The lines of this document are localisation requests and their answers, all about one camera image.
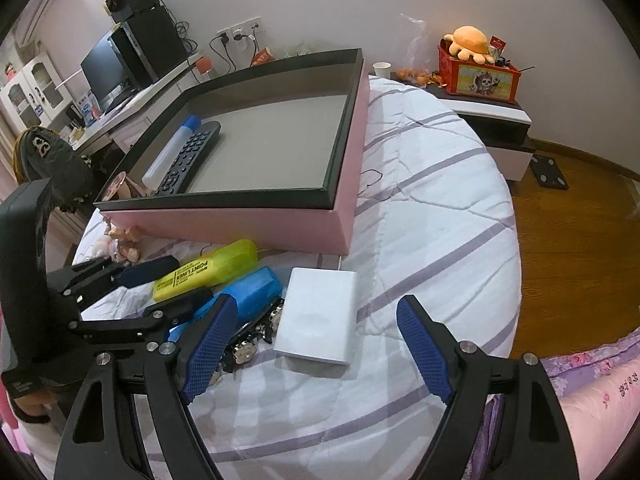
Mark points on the white wall socket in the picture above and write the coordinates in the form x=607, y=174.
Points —
x=240, y=30

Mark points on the orange snack bag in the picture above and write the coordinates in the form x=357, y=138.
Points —
x=261, y=56

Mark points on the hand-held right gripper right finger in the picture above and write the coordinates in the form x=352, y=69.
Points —
x=425, y=355

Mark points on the person's left hand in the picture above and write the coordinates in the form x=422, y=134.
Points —
x=32, y=404

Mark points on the black floor scale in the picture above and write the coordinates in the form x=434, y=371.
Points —
x=549, y=172

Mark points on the white air conditioner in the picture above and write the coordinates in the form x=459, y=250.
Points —
x=37, y=10

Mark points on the person's left forearm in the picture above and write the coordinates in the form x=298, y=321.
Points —
x=42, y=440

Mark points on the round pink tin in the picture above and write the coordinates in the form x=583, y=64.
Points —
x=120, y=186

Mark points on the white glass-door cabinet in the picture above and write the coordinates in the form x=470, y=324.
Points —
x=30, y=92

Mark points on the dark and white nightstand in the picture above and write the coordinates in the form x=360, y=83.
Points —
x=500, y=120

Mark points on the black remote control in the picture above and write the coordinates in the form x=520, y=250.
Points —
x=187, y=157

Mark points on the white paper cup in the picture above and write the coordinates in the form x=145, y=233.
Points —
x=382, y=70

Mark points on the pink floral quilt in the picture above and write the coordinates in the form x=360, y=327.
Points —
x=600, y=400

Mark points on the white desk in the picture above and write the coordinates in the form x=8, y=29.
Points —
x=130, y=115

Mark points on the blue toy car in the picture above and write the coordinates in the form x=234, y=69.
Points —
x=255, y=287

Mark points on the black computer monitor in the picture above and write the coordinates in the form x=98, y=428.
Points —
x=105, y=72

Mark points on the clear plastic bag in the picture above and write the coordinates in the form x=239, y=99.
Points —
x=415, y=40

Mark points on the orange plush toy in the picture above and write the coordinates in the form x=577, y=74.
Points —
x=470, y=40

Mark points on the clear bottle with red cap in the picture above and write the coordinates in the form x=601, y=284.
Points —
x=204, y=66

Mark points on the black computer tower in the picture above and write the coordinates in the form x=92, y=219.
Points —
x=150, y=45

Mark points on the yellow marker-shaped case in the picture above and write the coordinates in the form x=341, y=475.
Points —
x=210, y=267

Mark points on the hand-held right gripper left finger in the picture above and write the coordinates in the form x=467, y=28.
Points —
x=207, y=355

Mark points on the large pink box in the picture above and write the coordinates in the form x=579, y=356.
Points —
x=250, y=225

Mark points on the blue white carton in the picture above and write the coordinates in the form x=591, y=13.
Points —
x=89, y=109

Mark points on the white bottle with blue cap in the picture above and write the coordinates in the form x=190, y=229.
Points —
x=167, y=157

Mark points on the white power bank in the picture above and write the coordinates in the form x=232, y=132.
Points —
x=317, y=320

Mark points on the red printed storage box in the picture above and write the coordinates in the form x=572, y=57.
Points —
x=480, y=82

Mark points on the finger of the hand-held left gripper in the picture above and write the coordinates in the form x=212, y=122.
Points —
x=185, y=305
x=145, y=270

